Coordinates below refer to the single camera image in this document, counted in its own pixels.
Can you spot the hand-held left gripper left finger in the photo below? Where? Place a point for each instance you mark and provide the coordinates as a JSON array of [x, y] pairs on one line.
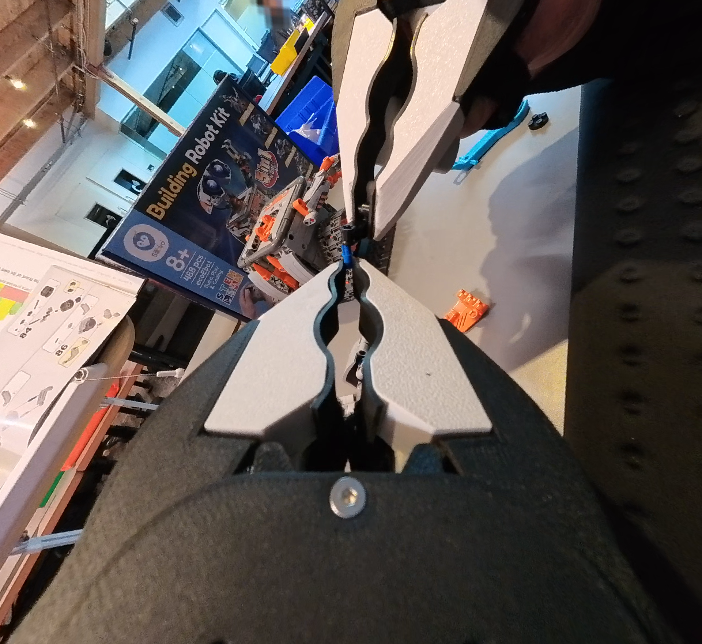
[[268, 380]]

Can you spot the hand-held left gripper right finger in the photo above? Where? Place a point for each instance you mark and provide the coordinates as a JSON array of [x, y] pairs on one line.
[[428, 380]]

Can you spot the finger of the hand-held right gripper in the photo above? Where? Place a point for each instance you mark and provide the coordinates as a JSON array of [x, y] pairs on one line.
[[444, 62], [356, 79]]

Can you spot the black brick connector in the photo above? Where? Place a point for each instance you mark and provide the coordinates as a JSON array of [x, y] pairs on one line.
[[352, 228]]

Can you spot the blue brick pin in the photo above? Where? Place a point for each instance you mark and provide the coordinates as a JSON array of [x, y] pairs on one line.
[[346, 253]]

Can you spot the person's right forearm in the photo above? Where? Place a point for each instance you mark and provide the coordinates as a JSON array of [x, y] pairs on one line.
[[658, 7]]

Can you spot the person's right hand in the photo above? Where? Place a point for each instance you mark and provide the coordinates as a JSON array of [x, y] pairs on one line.
[[565, 7]]

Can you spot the blue storage bin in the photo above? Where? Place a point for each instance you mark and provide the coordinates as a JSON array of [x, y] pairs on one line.
[[312, 106]]

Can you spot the yellow storage bin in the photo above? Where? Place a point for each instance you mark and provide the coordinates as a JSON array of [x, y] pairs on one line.
[[285, 54]]

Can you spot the orange curved brick piece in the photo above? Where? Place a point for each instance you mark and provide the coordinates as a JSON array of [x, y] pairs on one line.
[[466, 310]]

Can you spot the light blue brick separator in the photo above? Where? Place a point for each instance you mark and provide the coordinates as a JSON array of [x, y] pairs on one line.
[[488, 142]]

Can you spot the black round brick piece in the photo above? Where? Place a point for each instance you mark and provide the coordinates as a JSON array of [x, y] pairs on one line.
[[539, 120]]

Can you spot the grey orange tracked toy robot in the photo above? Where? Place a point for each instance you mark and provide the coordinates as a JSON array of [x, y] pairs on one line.
[[285, 227]]

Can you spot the blue robot kit box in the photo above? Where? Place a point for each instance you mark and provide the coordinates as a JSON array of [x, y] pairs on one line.
[[181, 188]]

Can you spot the instruction booklet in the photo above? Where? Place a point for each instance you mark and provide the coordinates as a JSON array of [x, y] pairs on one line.
[[55, 315]]

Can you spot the black perforated board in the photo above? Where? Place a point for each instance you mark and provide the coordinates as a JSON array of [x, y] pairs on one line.
[[647, 271]]

